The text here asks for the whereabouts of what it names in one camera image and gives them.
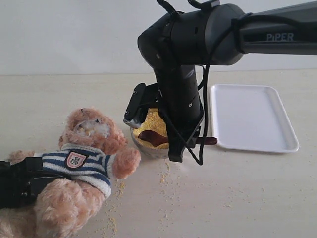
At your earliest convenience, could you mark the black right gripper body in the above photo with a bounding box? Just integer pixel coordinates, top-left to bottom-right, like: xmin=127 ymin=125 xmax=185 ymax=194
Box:
xmin=155 ymin=65 xmax=203 ymax=139

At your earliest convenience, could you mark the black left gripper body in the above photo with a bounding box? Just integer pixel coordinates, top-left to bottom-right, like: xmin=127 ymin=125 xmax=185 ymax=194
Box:
xmin=0 ymin=157 xmax=45 ymax=208

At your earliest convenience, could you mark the dark red wooden spoon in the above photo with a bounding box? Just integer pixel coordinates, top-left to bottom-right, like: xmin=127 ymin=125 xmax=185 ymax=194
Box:
xmin=138 ymin=130 xmax=218 ymax=147

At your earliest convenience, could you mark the tan teddy bear striped sweater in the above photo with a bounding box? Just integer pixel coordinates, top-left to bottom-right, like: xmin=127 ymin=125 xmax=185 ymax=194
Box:
xmin=0 ymin=108 xmax=141 ymax=238

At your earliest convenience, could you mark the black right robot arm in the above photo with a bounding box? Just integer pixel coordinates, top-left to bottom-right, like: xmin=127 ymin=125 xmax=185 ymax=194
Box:
xmin=124 ymin=0 xmax=317 ymax=162

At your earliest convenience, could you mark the steel bowl of yellow millet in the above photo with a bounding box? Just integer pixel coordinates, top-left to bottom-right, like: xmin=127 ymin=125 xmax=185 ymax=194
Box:
xmin=131 ymin=109 xmax=169 ymax=159

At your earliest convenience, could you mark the white rectangular plastic tray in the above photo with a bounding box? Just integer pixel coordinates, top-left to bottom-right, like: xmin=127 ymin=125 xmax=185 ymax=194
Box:
xmin=210 ymin=84 xmax=300 ymax=153

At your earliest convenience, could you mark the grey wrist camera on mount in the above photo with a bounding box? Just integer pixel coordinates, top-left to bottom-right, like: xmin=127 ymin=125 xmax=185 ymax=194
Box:
xmin=123 ymin=83 xmax=159 ymax=128

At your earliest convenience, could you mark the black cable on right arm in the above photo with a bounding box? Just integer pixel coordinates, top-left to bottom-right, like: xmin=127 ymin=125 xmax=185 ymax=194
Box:
xmin=156 ymin=0 xmax=253 ymax=166

